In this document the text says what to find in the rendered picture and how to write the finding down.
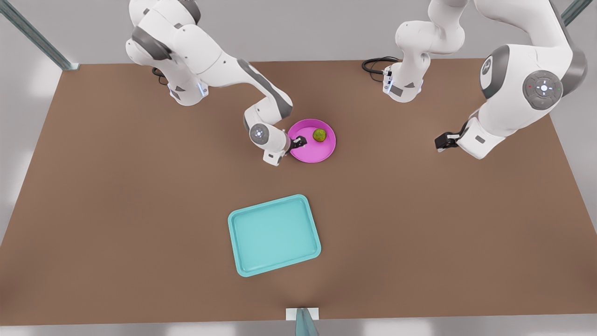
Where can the pink round plate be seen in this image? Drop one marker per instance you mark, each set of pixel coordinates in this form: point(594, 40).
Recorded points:
point(311, 151)

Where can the green-yellow orange fruit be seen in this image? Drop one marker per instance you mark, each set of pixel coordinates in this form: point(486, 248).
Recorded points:
point(319, 135)

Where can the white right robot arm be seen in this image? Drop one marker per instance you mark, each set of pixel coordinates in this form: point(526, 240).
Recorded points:
point(200, 56)

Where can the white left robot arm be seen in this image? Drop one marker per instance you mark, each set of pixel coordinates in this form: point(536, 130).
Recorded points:
point(513, 102)

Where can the teal rectangular tray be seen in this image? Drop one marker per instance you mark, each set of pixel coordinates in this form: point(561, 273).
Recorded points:
point(274, 235)

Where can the silver frame post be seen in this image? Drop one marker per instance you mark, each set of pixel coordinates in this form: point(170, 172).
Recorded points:
point(305, 322)
point(574, 11)
point(35, 39)

